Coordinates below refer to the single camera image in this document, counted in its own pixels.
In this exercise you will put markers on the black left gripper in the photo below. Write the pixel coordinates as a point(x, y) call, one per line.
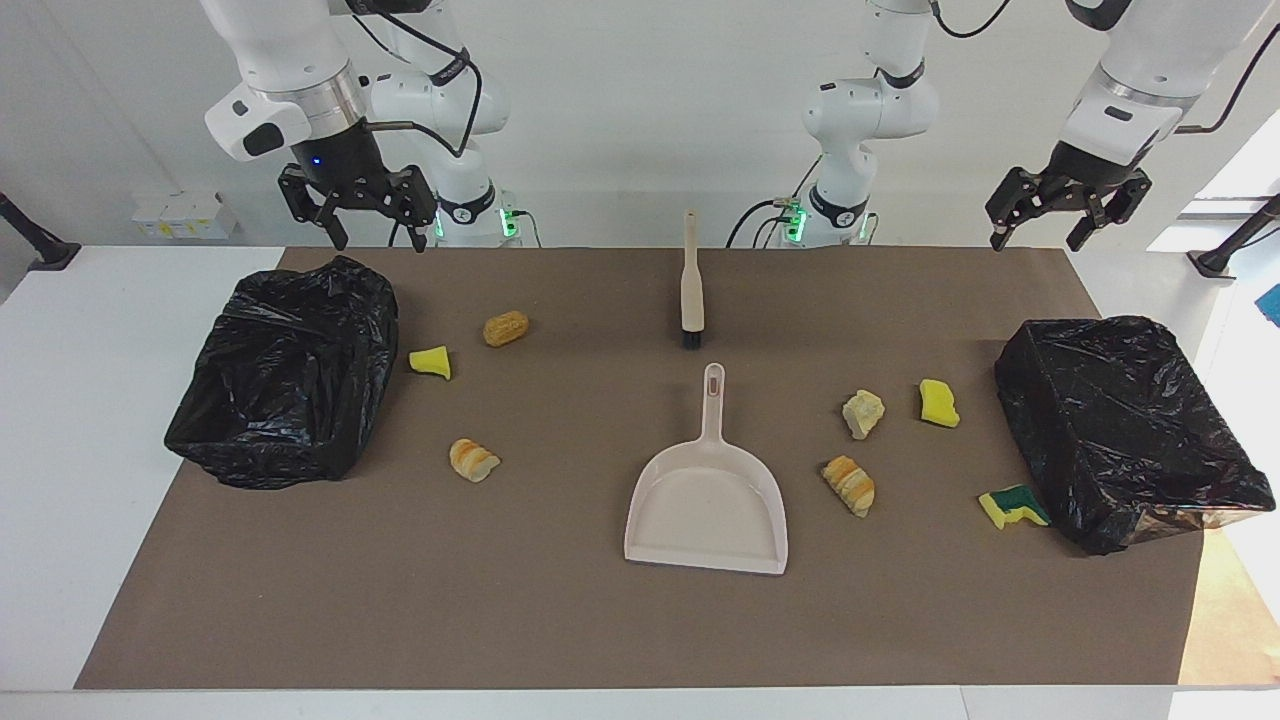
point(1090, 168)

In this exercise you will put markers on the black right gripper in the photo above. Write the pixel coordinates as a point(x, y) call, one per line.
point(345, 165)

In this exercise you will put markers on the yellow sponge piece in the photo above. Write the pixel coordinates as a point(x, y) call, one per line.
point(432, 362)
point(938, 404)

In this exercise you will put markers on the striped croissant bread piece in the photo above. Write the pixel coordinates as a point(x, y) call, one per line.
point(850, 486)
point(472, 460)

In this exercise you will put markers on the green and yellow sponge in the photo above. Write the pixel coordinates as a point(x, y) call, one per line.
point(1012, 505)

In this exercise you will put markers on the beige hand brush black bristles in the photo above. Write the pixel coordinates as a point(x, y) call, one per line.
point(691, 290)

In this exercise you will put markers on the beige plastic dustpan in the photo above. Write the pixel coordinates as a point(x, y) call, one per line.
point(705, 510)

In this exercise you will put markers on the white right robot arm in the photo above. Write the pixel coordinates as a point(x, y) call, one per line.
point(285, 60)

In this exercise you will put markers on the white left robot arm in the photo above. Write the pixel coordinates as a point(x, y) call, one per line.
point(1140, 60)

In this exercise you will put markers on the rumpled black trash bag bin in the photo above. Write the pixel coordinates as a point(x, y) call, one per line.
point(290, 380)

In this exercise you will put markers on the black bag covered cardboard box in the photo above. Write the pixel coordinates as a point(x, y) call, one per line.
point(1110, 420)

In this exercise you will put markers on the blue object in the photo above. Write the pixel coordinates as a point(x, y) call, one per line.
point(1272, 305)

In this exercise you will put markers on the brown table mat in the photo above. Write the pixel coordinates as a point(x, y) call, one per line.
point(600, 620)

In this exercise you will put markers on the white wall socket boxes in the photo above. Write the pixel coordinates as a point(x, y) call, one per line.
point(185, 215)

